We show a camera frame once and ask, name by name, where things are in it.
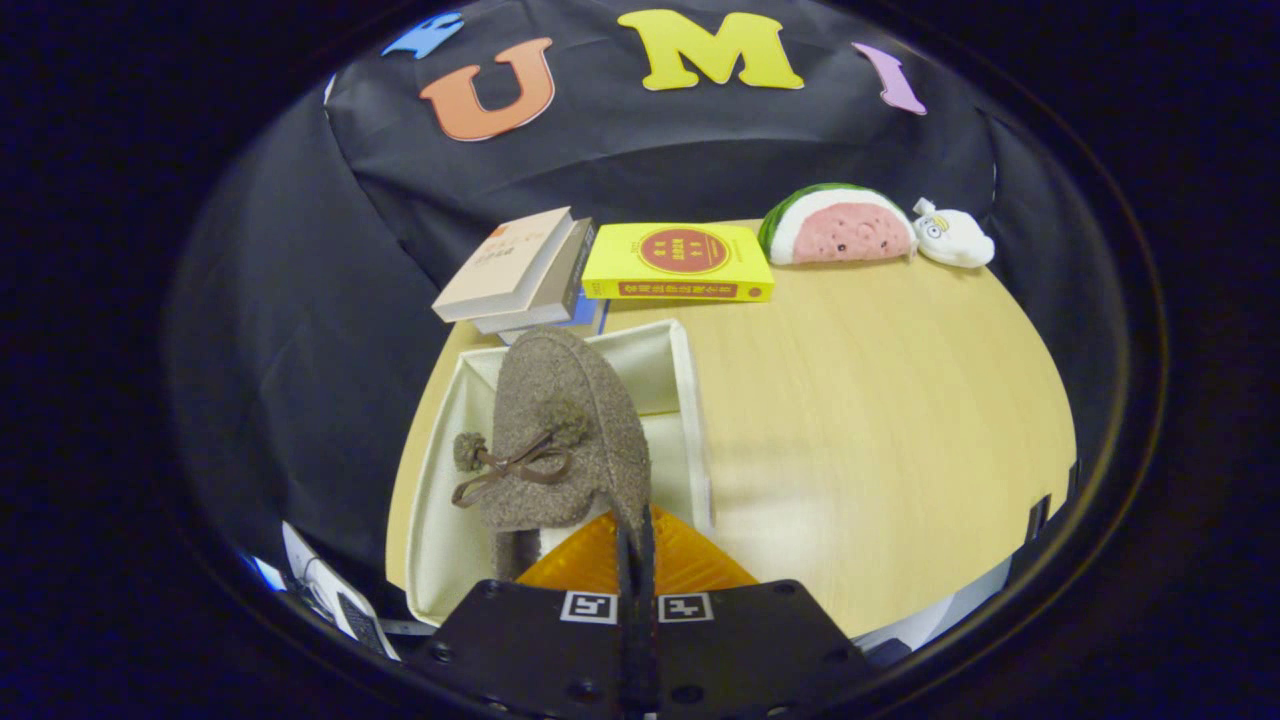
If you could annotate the blue book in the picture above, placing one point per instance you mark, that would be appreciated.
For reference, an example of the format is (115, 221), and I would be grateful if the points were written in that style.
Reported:
(590, 315)

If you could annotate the watermelon slice plush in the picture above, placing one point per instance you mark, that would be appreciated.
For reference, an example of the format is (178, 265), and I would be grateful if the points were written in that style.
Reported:
(840, 228)

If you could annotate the cream fabric storage box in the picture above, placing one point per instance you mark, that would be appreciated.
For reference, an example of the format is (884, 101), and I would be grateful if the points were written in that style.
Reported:
(670, 380)

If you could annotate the beige book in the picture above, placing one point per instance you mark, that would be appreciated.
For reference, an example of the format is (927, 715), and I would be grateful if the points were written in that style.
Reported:
(505, 265)

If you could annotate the brown fuzzy shoe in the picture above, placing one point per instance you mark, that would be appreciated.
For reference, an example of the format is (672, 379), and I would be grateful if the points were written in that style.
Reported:
(560, 400)

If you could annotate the white plush toy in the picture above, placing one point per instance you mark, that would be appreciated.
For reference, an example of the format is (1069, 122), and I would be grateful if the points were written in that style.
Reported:
(955, 240)

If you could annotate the lit tablet screen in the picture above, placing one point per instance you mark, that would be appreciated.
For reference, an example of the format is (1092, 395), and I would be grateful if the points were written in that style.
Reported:
(270, 573)

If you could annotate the white paper sheet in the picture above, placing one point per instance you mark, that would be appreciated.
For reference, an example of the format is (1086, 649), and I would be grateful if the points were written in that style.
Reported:
(315, 570)

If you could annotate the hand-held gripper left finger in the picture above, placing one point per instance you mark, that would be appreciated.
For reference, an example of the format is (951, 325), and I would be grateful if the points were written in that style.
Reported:
(540, 640)

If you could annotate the grey book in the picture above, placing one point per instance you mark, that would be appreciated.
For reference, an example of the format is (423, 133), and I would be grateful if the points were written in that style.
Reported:
(560, 300)

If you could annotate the yellow book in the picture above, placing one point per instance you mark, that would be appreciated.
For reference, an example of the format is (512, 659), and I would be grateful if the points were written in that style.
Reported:
(680, 260)

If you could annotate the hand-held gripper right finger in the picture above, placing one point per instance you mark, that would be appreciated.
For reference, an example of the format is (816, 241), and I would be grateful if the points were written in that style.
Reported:
(740, 640)

